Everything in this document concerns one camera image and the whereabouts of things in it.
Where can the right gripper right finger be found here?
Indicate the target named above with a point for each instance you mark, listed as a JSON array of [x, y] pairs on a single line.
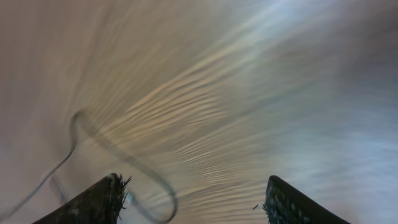
[[284, 204]]

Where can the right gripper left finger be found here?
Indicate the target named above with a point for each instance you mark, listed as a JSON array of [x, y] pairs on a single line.
[[99, 204]]

